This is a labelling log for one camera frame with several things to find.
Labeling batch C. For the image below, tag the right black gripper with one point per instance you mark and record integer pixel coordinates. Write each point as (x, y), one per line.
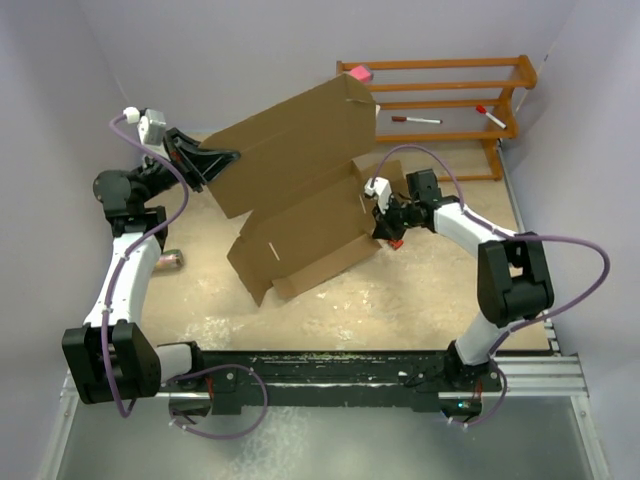
(386, 231)

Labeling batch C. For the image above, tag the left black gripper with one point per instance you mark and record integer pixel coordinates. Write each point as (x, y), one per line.
(211, 162)

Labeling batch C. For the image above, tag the brown cardboard box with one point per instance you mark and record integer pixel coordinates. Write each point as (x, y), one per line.
(299, 188)

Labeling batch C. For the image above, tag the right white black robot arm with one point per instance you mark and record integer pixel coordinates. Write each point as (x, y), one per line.
(513, 283)

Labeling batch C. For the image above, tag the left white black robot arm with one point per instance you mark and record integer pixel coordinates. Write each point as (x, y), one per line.
(109, 357)

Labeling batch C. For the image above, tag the small pink green object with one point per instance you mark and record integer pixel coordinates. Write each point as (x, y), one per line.
(169, 261)

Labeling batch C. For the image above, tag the brown-capped white marker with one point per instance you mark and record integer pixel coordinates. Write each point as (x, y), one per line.
(410, 119)

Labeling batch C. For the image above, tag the red-capped white marker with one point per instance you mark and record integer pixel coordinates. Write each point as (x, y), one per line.
(495, 120)

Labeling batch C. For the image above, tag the wooden three-tier rack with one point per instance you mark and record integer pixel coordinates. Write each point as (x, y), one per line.
(450, 89)

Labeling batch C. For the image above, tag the pink eraser block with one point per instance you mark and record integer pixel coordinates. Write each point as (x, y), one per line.
(362, 73)

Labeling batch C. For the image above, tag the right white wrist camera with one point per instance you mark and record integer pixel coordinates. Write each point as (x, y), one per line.
(378, 188)

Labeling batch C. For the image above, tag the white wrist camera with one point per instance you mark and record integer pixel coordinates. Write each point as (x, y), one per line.
(150, 123)
(378, 188)

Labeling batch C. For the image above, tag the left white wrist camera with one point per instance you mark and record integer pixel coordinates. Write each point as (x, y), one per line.
(150, 123)

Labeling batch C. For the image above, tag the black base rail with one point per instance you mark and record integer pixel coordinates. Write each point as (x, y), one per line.
(421, 380)

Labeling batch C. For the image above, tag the aluminium extrusion frame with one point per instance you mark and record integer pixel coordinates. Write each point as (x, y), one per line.
(521, 374)

